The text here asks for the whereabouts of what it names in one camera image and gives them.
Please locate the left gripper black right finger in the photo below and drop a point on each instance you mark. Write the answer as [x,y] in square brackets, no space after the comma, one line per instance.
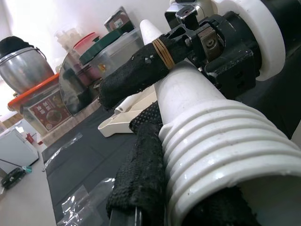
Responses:
[218,209]

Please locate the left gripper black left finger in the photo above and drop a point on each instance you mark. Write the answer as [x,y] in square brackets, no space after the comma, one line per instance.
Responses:
[141,183]

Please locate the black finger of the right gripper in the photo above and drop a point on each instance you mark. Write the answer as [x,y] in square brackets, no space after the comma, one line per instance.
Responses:
[147,116]
[131,75]

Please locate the white plastic children table top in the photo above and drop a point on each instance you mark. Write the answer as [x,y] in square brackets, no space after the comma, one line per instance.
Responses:
[113,128]

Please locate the white plastic table leg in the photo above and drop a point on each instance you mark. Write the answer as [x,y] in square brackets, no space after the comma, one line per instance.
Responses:
[211,146]
[128,103]

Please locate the clear plastic storage box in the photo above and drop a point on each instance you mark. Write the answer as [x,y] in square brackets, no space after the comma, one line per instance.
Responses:
[113,58]

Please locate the yellow rubber band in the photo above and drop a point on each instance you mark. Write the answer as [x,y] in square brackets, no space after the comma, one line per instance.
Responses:
[164,55]

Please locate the dark green lid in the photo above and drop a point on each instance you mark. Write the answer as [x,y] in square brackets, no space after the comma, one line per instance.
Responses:
[103,44]

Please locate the printed picture box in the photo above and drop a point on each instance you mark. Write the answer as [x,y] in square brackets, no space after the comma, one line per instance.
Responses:
[118,21]

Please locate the container with red lid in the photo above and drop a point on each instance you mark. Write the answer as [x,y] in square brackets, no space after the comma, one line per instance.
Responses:
[85,41]

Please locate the dark curved glass lid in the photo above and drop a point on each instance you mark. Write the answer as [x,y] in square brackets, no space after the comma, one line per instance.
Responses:
[70,77]

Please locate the clear tape cross patch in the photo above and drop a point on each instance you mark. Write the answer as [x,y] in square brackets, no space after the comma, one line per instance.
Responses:
[77,207]

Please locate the black tablecloth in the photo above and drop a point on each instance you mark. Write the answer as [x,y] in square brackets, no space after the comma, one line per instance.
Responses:
[77,146]

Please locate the stacked clear plastic containers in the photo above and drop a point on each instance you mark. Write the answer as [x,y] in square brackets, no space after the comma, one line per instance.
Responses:
[67,37]

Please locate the clear tape strip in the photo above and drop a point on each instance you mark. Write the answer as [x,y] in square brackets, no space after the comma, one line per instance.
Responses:
[63,148]

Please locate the clear box with red label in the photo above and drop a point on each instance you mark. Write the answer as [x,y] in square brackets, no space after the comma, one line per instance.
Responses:
[47,113]

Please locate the silver metal pot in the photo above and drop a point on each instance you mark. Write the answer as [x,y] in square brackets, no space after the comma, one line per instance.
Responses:
[23,70]

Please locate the small teal object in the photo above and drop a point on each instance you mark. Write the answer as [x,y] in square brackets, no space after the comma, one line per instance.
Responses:
[27,169]

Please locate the small red object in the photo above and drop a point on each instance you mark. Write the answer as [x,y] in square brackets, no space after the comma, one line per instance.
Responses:
[30,137]

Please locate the white box appliance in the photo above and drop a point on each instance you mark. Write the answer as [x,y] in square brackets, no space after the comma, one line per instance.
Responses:
[16,150]

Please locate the black round floor device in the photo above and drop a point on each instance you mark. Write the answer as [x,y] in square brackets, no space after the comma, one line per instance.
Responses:
[11,177]

